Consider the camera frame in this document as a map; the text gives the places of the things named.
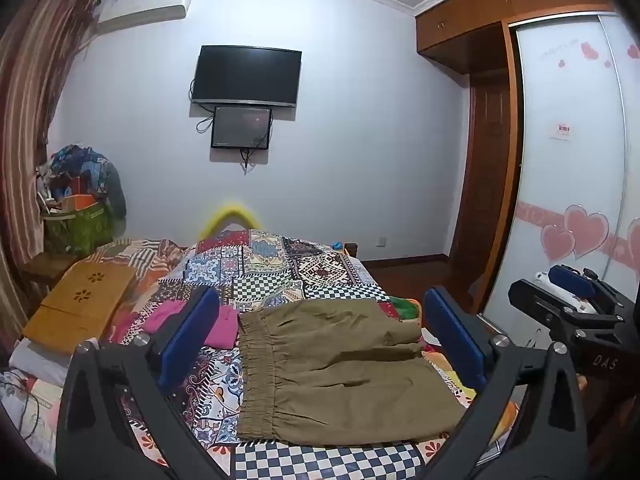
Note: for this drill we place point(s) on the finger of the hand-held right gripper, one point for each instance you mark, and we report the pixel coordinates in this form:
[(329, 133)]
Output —
[(530, 295), (570, 280)]

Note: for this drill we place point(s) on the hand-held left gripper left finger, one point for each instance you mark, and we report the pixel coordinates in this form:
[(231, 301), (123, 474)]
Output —
[(190, 330)]

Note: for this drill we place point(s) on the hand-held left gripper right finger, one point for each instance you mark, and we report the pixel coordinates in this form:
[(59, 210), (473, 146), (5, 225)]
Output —
[(455, 335)]

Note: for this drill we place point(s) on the olive khaki pants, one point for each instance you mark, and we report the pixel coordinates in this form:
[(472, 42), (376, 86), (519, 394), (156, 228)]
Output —
[(325, 370)]

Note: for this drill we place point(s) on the pink cloth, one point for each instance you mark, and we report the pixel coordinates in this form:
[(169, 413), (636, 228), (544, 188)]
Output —
[(225, 327)]

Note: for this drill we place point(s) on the wooden lap table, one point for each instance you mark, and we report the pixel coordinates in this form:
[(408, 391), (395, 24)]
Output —
[(80, 300)]

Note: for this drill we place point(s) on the yellow plush item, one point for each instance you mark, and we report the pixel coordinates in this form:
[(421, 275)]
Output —
[(230, 212)]

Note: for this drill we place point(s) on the patchwork printed blanket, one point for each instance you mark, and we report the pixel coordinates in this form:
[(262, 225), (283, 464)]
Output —
[(300, 265)]

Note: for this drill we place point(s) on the brown wooden door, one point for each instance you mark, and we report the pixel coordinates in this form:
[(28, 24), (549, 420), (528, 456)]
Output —
[(485, 170)]

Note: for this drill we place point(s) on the wooden bed footboard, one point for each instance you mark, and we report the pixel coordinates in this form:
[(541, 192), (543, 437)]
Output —
[(351, 250)]

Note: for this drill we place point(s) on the green box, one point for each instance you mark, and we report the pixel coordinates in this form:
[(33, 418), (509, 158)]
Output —
[(80, 230)]

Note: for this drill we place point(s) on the red label sticker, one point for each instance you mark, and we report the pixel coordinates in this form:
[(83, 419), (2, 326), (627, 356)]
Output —
[(561, 131)]

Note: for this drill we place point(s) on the wooden stool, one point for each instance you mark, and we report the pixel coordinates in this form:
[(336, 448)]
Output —
[(45, 270)]

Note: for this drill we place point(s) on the white folded cloth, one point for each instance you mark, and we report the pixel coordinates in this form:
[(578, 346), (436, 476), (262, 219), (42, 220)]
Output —
[(35, 360)]

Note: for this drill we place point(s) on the orange box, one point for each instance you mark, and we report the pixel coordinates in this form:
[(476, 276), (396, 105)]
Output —
[(77, 202)]

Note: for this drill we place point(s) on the wooden wardrobe with sliding doors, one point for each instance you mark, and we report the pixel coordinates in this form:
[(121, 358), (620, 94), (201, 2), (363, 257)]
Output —
[(565, 85)]

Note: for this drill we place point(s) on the pile of clothes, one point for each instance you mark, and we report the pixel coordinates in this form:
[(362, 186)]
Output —
[(85, 165)]

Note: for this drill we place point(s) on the small black monitor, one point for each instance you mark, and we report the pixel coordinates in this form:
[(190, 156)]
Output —
[(240, 127)]

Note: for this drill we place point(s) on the striped curtain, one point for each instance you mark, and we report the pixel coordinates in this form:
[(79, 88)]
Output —
[(30, 85)]

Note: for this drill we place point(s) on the white air conditioner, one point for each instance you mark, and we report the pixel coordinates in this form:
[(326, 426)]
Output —
[(145, 5)]

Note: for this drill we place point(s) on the black wall television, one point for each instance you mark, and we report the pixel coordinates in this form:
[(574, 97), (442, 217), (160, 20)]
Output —
[(247, 75)]

